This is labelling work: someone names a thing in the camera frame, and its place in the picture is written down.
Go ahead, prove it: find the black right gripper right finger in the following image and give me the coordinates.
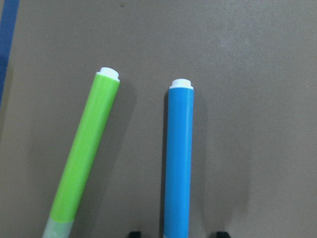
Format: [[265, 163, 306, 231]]
[[216, 231, 229, 238]]

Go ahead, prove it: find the green marker pen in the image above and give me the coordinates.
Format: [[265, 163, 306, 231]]
[[43, 67, 120, 238]]

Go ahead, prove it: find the blue marker pen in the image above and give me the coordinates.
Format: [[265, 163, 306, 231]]
[[163, 78, 194, 238]]

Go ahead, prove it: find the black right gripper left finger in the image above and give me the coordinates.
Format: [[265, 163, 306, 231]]
[[128, 231, 142, 238]]

